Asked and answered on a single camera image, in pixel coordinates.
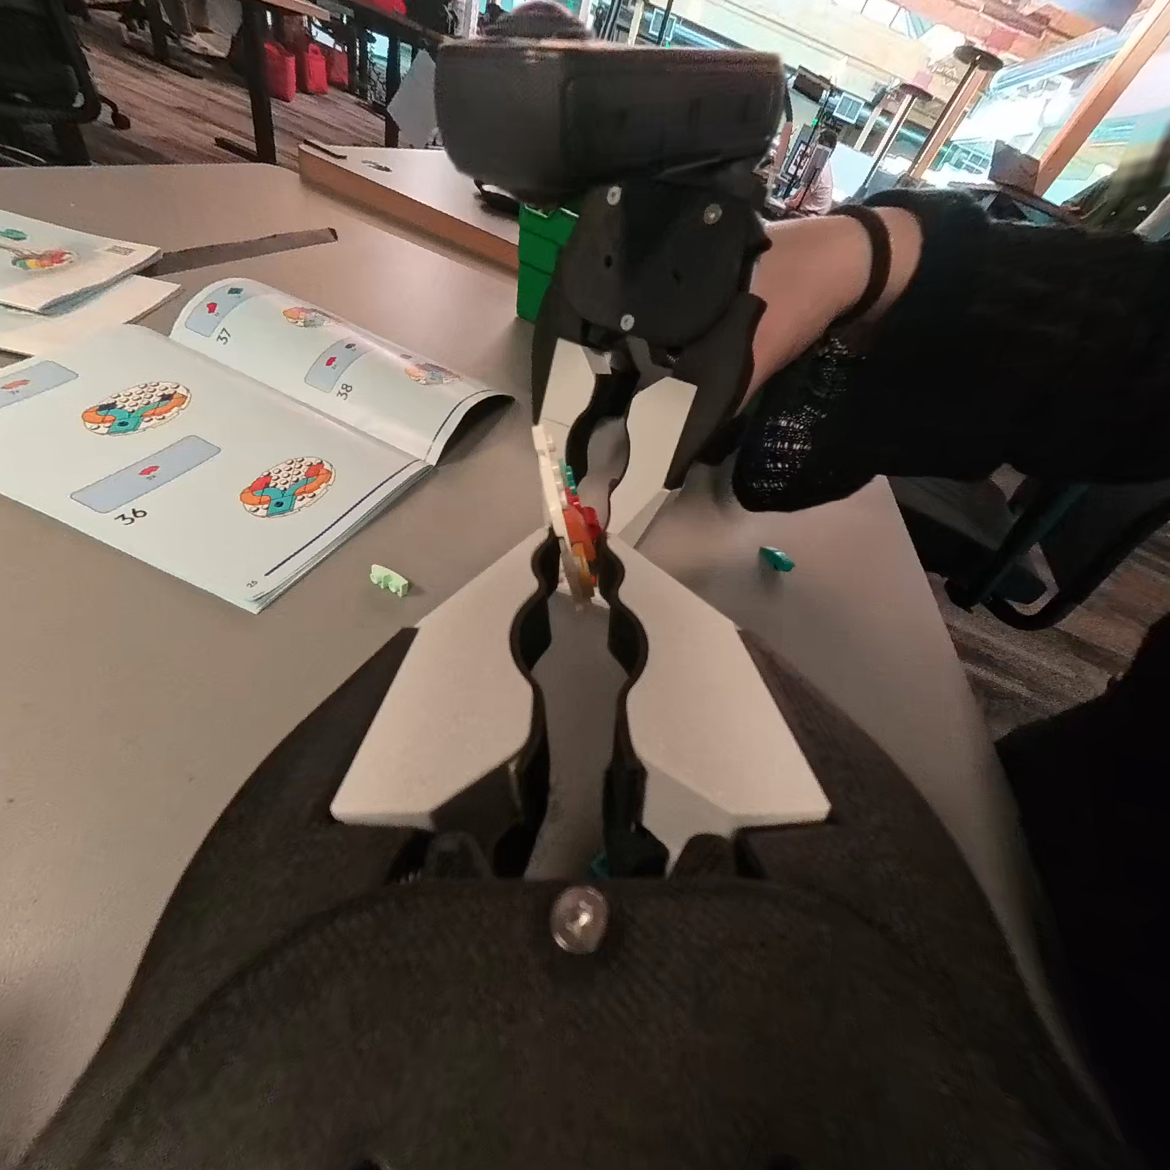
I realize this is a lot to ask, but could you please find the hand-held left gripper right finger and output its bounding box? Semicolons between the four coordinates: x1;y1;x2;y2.
600;532;835;877

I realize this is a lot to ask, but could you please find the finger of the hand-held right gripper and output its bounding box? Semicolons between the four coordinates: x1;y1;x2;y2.
600;373;704;550
536;336;634;503

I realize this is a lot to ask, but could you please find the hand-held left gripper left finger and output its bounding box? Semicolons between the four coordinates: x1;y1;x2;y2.
329;532;562;880

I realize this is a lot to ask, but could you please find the round multicoloured lego plate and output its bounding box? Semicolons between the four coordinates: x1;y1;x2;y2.
533;422;612;611

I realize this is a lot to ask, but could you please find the person's right forearm black sleeve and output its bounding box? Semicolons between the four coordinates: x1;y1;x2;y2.
732;187;1170;515

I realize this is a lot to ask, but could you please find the open lego instruction booklet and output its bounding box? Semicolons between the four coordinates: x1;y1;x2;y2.
0;277;516;616

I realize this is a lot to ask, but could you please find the closed lego instruction booklet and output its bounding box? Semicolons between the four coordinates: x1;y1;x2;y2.
0;209;165;317

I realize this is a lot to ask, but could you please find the person's right hand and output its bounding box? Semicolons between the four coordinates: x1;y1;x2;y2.
732;209;881;422

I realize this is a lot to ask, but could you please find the green plastic bin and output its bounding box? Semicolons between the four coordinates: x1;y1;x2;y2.
516;200;586;323

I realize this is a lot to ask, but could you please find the wood-edged white board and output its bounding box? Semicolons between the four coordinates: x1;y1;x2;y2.
297;139;524;273

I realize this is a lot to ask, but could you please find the black wristband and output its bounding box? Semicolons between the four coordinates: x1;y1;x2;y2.
834;203;898;323

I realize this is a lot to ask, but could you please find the dark flat strip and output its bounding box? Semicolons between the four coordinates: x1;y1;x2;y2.
146;227;341;277

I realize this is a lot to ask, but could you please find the background wooden desk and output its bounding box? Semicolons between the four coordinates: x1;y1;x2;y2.
233;0;442;167

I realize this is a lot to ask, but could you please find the dark teal chair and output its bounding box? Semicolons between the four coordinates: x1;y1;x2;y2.
892;466;1170;634

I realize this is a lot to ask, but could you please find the person's dark clothing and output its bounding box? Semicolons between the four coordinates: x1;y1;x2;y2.
995;617;1170;1170

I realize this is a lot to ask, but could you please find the white paper sheet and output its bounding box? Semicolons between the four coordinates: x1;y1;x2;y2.
0;273;183;359

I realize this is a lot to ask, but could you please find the black office chair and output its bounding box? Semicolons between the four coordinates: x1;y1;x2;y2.
0;0;132;167

